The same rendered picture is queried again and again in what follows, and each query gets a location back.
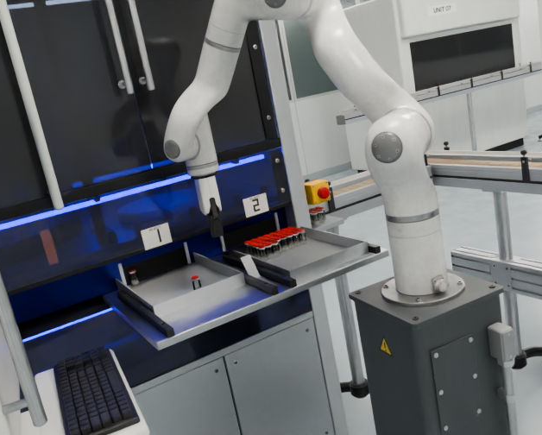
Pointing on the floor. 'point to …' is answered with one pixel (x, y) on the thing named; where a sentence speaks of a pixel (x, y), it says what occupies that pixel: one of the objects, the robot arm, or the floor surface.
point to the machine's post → (300, 213)
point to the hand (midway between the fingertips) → (216, 229)
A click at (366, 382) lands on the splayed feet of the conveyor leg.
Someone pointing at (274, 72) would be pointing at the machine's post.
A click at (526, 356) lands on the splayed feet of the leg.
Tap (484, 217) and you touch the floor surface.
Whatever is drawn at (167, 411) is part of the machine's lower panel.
